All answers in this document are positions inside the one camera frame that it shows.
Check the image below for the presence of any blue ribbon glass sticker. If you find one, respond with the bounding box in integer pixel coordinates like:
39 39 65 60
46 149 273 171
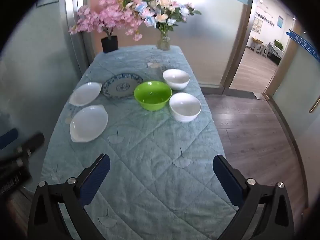
286 29 320 63

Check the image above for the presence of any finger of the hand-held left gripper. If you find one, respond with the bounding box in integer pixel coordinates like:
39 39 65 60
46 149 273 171
14 132 45 159
0 128 18 150

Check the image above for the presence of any blue patterned plate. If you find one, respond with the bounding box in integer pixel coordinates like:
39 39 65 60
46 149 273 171
102 73 144 100

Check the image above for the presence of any pink blossom plant black pot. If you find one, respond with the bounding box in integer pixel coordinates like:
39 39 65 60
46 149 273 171
69 0 144 53

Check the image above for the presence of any cloth covered background table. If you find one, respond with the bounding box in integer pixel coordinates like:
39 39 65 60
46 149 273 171
266 42 285 60

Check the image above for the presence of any metal door frame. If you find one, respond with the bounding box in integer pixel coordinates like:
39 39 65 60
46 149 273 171
220 0 260 92

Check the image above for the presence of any gold door handle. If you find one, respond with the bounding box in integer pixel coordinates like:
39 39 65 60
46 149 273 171
309 97 320 114

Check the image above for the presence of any white ceramic bowl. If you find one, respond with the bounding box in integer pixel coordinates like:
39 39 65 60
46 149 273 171
169 92 202 123
162 69 191 90

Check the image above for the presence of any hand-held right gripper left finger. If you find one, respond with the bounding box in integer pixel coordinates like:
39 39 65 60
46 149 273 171
27 153 111 240

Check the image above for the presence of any flower bouquet in glass vase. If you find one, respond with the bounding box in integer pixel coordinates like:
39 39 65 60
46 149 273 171
121 0 202 51

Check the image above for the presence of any white oval plate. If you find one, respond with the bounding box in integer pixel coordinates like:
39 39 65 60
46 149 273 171
69 104 109 143
69 82 102 106

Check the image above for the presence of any green plastic bowl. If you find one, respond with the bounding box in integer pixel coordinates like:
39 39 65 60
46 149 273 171
134 81 172 111

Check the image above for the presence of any light blue quilted tablecloth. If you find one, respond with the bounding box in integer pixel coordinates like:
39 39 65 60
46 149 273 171
40 44 240 240

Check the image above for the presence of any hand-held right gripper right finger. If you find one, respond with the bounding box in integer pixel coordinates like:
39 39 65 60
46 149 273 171
212 154 295 240

